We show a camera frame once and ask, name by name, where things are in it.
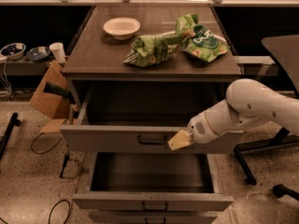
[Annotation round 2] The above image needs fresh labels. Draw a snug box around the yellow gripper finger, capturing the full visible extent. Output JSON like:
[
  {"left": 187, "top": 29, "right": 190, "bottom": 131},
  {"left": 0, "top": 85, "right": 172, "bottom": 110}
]
[{"left": 168, "top": 130, "right": 193, "bottom": 150}]

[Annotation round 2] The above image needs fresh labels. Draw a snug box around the grey top drawer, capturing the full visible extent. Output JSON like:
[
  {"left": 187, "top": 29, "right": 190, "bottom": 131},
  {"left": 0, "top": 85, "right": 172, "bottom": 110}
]
[{"left": 59, "top": 82, "right": 244, "bottom": 155}]

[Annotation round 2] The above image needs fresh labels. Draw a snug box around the grey drawer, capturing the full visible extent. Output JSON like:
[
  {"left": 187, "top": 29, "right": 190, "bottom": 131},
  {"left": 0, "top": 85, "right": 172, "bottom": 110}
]
[
  {"left": 89, "top": 211, "right": 217, "bottom": 224},
  {"left": 73, "top": 153, "right": 233, "bottom": 212},
  {"left": 59, "top": 82, "right": 244, "bottom": 155}
]

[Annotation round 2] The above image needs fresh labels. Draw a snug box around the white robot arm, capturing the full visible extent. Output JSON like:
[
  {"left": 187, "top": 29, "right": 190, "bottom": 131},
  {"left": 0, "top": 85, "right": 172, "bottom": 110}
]
[{"left": 168, "top": 78, "right": 299, "bottom": 150}]

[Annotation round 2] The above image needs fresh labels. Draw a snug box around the grey middle drawer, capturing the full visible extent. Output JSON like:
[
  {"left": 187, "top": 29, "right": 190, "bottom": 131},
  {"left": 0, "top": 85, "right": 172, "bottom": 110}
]
[{"left": 73, "top": 153, "right": 233, "bottom": 212}]

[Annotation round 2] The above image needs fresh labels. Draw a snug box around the grey drawer cabinet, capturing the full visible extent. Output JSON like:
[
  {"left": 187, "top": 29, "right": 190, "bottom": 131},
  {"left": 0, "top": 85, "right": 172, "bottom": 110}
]
[{"left": 61, "top": 2, "right": 243, "bottom": 224}]

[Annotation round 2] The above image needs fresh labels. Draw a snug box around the grey bottom drawer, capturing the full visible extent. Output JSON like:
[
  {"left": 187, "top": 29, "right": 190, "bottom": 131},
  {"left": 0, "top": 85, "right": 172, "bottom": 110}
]
[{"left": 89, "top": 211, "right": 217, "bottom": 224}]

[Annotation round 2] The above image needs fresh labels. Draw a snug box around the green crumpled chip bag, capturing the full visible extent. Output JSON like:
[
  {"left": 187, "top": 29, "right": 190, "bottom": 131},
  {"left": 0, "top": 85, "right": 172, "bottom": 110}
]
[{"left": 123, "top": 34, "right": 185, "bottom": 67}]

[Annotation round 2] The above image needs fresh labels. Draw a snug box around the black table leg base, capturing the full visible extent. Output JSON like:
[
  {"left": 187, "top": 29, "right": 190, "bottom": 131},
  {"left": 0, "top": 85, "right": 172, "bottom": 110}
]
[{"left": 233, "top": 34, "right": 299, "bottom": 186}]

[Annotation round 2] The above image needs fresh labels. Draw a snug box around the green snack bag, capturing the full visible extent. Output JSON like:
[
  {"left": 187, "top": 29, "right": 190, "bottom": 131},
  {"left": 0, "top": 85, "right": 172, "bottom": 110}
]
[{"left": 176, "top": 14, "right": 229, "bottom": 63}]

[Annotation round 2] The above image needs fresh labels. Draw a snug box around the black caster foot right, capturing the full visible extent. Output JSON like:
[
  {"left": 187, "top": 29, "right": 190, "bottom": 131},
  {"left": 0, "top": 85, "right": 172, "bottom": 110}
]
[{"left": 272, "top": 184, "right": 299, "bottom": 201}]

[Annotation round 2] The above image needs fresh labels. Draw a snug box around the white bowl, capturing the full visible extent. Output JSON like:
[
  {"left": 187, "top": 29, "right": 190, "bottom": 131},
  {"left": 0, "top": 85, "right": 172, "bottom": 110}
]
[{"left": 103, "top": 17, "right": 140, "bottom": 40}]

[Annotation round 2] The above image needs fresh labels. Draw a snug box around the cardboard box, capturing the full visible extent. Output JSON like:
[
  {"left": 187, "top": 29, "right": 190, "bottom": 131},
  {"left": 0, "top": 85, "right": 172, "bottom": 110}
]
[{"left": 30, "top": 61, "right": 70, "bottom": 133}]

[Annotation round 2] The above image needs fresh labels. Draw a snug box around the white paper cup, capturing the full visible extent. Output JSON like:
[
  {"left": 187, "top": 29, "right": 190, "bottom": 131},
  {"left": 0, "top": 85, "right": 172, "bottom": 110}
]
[{"left": 50, "top": 42, "right": 65, "bottom": 63}]

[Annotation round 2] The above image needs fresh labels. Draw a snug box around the blue bowl right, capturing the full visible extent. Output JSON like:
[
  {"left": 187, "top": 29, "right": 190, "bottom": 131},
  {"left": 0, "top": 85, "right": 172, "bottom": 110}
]
[{"left": 26, "top": 46, "right": 50, "bottom": 62}]

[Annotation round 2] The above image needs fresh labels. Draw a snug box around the blue bowl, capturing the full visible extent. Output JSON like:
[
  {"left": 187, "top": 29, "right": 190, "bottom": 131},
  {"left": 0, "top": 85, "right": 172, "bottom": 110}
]
[
  {"left": 26, "top": 46, "right": 50, "bottom": 62},
  {"left": 0, "top": 43, "right": 26, "bottom": 61}
]

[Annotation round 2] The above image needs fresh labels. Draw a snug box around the black stand foot left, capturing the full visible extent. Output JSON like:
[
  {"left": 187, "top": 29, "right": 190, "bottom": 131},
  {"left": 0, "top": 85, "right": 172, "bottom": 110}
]
[{"left": 0, "top": 113, "right": 21, "bottom": 160}]

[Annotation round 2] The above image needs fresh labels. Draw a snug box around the blue bowl left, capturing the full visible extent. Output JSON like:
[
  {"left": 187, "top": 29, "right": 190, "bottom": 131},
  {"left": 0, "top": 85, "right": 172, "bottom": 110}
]
[{"left": 0, "top": 43, "right": 26, "bottom": 61}]

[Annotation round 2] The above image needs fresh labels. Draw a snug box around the green handled crutch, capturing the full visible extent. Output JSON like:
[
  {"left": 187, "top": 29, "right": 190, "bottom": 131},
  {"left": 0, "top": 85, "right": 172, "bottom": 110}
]
[{"left": 43, "top": 81, "right": 75, "bottom": 178}]

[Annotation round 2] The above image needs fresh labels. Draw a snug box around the black cable bottom left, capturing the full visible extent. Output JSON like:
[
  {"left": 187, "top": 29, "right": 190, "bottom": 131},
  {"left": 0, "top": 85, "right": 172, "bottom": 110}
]
[{"left": 48, "top": 199, "right": 73, "bottom": 224}]

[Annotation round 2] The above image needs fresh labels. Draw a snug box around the black floor cable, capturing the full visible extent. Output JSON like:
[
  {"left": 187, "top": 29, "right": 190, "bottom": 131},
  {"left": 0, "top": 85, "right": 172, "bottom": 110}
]
[{"left": 30, "top": 133, "right": 64, "bottom": 156}]

